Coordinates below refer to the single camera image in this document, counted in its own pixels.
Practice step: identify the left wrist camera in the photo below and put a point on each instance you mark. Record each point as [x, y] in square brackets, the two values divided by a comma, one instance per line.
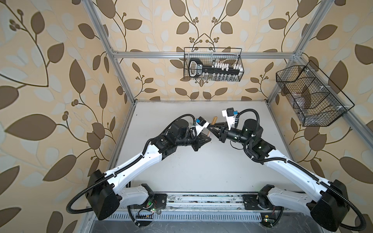
[199, 125]

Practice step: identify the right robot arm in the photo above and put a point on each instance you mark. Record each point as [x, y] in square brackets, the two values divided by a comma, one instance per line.
[320, 199]

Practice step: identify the black wire basket right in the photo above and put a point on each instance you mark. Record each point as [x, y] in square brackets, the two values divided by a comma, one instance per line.
[315, 98]

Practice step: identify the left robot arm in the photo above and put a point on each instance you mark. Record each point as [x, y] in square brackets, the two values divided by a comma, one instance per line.
[109, 191]

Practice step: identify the black wire basket centre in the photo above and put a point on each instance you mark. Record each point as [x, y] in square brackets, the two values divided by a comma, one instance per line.
[216, 54]

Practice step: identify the black tool in basket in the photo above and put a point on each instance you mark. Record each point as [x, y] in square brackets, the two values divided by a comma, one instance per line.
[197, 68]

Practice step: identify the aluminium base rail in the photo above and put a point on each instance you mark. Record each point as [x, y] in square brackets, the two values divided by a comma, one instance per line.
[143, 207]

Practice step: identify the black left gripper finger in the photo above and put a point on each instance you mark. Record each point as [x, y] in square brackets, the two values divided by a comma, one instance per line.
[200, 141]
[204, 131]

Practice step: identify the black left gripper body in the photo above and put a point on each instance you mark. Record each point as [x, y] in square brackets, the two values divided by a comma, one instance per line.
[192, 141]

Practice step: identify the black wire basket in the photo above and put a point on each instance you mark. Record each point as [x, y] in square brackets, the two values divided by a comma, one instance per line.
[315, 98]
[216, 54]

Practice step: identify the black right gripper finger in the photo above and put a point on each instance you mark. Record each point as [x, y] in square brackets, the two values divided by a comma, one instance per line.
[219, 125]
[217, 132]

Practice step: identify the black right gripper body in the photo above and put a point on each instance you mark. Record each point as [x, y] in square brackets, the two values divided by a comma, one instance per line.
[235, 135]

